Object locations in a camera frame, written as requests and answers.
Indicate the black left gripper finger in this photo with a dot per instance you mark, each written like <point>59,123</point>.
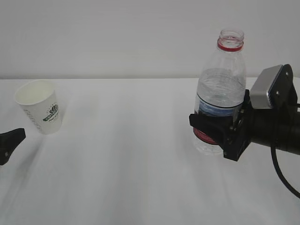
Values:
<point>9,142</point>

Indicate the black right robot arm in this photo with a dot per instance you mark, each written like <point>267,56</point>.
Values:
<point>268,116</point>

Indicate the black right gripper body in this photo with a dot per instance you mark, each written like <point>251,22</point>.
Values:
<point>278,127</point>

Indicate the clear plastic water bottle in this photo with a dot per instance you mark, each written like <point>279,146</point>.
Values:
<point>222,82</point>

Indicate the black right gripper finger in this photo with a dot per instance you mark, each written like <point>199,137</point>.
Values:
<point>211,129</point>

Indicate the white paper cup green logo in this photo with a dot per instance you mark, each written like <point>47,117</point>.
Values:
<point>38,101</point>

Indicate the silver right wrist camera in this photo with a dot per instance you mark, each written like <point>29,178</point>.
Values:
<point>261,90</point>

